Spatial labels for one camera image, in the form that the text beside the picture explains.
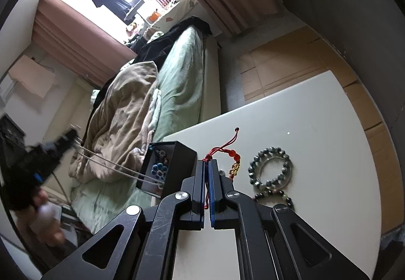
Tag red cord gold charm bracelet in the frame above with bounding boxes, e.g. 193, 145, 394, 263
202, 126, 242, 210

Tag black jewelry box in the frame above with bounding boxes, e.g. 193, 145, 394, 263
136, 141, 197, 199

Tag person's left hand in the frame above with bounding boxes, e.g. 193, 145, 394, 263
15, 189, 65, 246

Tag green bed sheet mattress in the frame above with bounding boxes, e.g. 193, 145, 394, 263
71, 26, 218, 233

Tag beige blanket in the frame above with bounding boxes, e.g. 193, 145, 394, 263
69, 61, 158, 183

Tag black clothing on bed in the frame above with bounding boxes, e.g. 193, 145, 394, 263
129, 16, 212, 70

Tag flattened cardboard on floor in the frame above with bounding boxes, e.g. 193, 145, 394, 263
237, 26, 405, 236

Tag cluttered windowsill desk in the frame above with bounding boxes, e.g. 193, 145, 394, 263
80, 0, 200, 46

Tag grey green bead bracelet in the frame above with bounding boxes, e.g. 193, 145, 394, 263
247, 146, 294, 190

